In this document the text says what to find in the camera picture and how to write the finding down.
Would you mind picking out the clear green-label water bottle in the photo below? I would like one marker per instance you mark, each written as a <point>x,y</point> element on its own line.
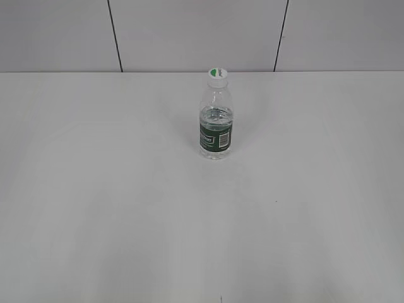
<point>216,118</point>

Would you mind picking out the white green bottle cap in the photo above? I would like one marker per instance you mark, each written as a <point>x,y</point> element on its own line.
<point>217,77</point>

